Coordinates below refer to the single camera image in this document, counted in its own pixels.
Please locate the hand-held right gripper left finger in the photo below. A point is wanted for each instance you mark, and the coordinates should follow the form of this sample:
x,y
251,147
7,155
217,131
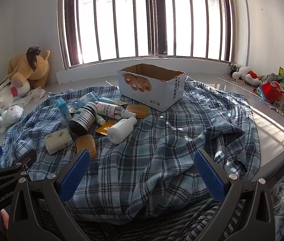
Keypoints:
x,y
74,173

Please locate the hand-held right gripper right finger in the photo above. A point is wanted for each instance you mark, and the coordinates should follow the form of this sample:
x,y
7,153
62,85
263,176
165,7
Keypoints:
x,y
209,175

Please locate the orange pill box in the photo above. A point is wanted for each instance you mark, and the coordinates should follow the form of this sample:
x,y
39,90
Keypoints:
x,y
137,111
85,143

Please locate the beige box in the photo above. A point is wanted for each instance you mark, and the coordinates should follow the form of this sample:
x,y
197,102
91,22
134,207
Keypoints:
x,y
58,141

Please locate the dark brown bottle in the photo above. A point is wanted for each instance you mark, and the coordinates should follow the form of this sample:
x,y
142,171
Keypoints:
x,y
81,120

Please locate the orange sachet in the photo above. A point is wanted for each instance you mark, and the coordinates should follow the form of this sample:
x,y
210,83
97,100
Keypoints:
x,y
104,128

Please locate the pale green tube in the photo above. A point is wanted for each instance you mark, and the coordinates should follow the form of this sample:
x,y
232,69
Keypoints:
x,y
99,119

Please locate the tall blue white box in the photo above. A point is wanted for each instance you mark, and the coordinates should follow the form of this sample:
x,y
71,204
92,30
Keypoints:
x,y
63,111

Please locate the white plastic bottle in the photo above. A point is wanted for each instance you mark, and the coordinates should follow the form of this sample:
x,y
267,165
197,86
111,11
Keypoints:
x,y
120,130

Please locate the red label spray bottle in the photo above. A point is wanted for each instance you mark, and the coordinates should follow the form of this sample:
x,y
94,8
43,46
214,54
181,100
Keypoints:
x,y
109,109

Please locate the white wet wipes packet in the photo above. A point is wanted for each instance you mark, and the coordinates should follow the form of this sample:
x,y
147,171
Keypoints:
x,y
86,99

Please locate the cardboard box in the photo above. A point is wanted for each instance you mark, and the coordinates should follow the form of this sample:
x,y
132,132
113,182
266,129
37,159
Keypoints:
x,y
152,95

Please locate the white rabbit plush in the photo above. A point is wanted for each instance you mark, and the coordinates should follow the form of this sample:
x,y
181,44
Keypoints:
x,y
9,114

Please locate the white plush with red mark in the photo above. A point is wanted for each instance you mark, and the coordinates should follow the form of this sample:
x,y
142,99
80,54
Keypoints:
x,y
6,98

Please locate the blue plaid blanket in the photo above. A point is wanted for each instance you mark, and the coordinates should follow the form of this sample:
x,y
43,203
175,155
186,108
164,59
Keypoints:
x,y
144,155

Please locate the striped dark cloth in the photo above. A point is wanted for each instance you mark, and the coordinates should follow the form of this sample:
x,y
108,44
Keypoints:
x,y
157,228

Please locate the yellow plush toy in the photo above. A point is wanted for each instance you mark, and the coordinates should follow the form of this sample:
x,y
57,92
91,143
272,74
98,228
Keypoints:
x,y
24,67

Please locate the blister pack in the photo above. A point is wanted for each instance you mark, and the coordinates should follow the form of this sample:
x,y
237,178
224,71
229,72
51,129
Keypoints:
x,y
283,114

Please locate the small brown card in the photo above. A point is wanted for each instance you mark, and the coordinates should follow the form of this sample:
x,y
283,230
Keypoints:
x,y
229,78
239,80

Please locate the red snack bag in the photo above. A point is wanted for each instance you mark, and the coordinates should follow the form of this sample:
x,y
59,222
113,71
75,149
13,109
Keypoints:
x,y
272,90

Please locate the black lace bow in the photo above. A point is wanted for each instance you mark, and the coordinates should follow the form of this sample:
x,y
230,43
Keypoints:
x,y
33,55

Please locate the white and red plush toy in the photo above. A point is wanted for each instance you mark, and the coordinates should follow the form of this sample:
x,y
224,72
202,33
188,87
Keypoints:
x,y
244,74

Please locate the small dark figure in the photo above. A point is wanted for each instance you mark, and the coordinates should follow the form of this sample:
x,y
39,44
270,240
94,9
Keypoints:
x,y
232,68

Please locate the grey plush toy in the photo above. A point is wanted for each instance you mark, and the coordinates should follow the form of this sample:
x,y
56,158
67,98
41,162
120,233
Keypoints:
x,y
269,77

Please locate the barred window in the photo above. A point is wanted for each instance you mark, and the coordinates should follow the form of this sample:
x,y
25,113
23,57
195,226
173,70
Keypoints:
x,y
154,17

